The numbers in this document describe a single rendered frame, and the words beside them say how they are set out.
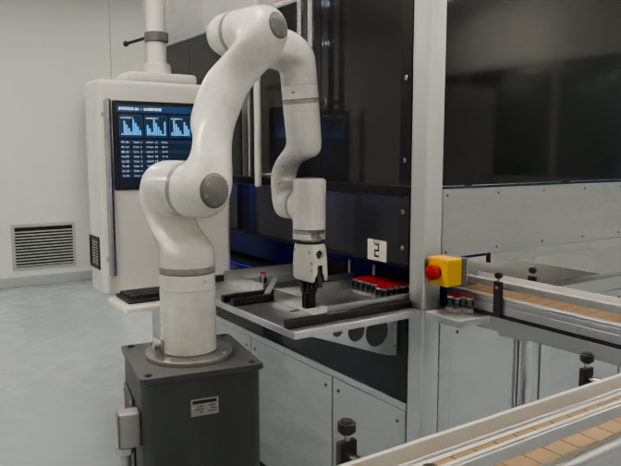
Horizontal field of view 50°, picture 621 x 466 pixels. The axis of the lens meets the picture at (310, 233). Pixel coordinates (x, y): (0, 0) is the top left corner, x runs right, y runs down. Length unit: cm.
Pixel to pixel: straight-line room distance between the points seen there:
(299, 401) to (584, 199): 117
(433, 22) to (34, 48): 561
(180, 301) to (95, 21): 597
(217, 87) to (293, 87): 23
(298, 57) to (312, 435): 132
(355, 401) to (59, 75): 550
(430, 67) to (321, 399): 114
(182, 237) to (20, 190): 557
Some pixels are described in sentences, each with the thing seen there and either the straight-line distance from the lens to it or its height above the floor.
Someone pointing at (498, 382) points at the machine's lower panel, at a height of 62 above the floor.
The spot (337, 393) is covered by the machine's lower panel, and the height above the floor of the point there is 53.
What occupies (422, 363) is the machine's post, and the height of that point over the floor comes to 73.
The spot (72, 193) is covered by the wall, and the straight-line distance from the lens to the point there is 705.
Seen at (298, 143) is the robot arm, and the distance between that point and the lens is 162.
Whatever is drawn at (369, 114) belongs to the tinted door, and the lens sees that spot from 195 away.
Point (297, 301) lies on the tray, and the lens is 179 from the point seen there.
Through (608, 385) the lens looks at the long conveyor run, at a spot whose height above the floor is 96.
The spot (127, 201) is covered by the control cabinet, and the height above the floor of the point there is 113.
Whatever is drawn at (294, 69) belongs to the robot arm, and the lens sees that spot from 161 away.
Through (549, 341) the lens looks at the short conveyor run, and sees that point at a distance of 169.
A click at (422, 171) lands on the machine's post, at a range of 176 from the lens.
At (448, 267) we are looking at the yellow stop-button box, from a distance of 171.
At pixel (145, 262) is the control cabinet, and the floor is 91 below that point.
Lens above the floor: 130
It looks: 7 degrees down
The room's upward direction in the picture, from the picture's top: straight up
